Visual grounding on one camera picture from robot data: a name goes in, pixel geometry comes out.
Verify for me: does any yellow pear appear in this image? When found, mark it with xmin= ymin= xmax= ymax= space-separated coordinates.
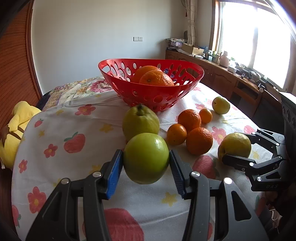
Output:
xmin=218 ymin=133 xmax=251 ymax=161

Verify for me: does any yellow-green apple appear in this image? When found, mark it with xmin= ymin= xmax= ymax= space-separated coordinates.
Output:
xmin=212 ymin=96 xmax=230 ymax=114

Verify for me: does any green apple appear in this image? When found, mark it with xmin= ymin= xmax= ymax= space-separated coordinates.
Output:
xmin=123 ymin=133 xmax=169 ymax=185

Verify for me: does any green pear with stem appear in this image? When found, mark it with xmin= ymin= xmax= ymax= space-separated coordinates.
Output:
xmin=122 ymin=104 xmax=160 ymax=142

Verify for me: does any large orange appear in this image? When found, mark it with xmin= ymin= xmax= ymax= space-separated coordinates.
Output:
xmin=131 ymin=65 xmax=161 ymax=83
xmin=139 ymin=70 xmax=174 ymax=86

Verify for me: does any wooden sideboard cabinet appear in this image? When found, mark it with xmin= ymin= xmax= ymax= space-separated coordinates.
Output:
xmin=166 ymin=49 xmax=282 ymax=120

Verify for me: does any mandarin orange front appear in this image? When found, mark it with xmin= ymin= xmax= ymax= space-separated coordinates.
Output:
xmin=186 ymin=127 xmax=213 ymax=156

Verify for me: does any mandarin orange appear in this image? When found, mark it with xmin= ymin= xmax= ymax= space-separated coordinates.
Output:
xmin=186 ymin=127 xmax=213 ymax=156
xmin=177 ymin=109 xmax=201 ymax=133

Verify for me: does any small mandarin separate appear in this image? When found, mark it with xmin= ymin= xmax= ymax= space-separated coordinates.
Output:
xmin=199 ymin=108 xmax=213 ymax=124

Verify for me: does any mandarin orange upper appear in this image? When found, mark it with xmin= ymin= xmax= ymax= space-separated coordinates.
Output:
xmin=177 ymin=109 xmax=201 ymax=133

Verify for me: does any small mandarin hidden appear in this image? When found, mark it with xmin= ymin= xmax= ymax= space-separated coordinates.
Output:
xmin=166 ymin=123 xmax=187 ymax=146

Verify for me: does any white floral fruit towel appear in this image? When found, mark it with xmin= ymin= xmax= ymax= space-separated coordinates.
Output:
xmin=10 ymin=82 xmax=285 ymax=241

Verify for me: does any pink kettle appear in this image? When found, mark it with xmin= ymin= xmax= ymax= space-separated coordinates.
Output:
xmin=219 ymin=51 xmax=229 ymax=68

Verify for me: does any yellow Pikachu plush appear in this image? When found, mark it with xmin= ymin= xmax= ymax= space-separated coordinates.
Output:
xmin=1 ymin=101 xmax=41 ymax=169

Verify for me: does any window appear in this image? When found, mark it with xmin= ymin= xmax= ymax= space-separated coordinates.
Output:
xmin=209 ymin=1 xmax=295 ymax=92

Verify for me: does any cardboard box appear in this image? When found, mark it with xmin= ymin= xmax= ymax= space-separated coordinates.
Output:
xmin=182 ymin=43 xmax=204 ymax=56

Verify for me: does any red perforated plastic basket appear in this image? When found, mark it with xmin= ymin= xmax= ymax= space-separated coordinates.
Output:
xmin=98 ymin=58 xmax=204 ymax=112

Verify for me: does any floral bed quilt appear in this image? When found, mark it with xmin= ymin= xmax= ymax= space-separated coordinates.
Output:
xmin=42 ymin=76 xmax=112 ymax=111

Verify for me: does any patterned curtain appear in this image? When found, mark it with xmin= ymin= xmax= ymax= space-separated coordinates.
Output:
xmin=185 ymin=0 xmax=198 ymax=45

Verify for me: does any white wall switch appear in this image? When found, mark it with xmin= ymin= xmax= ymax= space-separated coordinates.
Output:
xmin=133 ymin=36 xmax=143 ymax=42

